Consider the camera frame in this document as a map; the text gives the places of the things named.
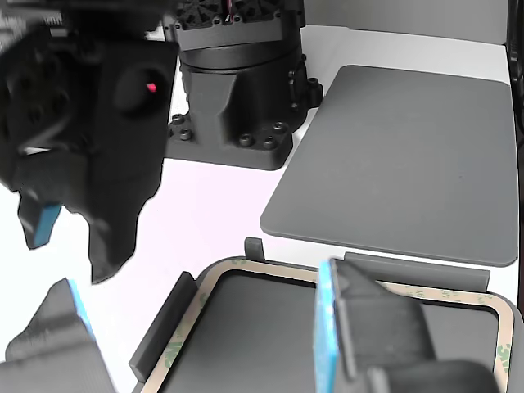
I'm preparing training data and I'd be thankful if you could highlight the black six-joint robot arm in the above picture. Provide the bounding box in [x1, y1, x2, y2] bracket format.
[161, 0, 324, 171]

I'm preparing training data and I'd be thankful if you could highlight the grey holder plate with ridges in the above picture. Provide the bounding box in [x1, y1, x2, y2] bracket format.
[129, 236, 524, 393]

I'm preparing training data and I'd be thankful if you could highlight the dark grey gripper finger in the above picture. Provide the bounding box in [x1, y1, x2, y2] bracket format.
[314, 256, 505, 393]
[0, 277, 119, 393]

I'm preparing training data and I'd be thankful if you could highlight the rectangular frame with beige tape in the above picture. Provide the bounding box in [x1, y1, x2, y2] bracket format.
[141, 255, 516, 393]

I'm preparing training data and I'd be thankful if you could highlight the dark grey flat mat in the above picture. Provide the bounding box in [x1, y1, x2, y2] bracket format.
[260, 63, 519, 268]

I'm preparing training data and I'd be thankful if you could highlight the black slanted strut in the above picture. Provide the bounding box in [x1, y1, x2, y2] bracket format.
[506, 0, 524, 165]

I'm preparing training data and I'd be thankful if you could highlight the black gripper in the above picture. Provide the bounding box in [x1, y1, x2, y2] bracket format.
[0, 23, 182, 287]

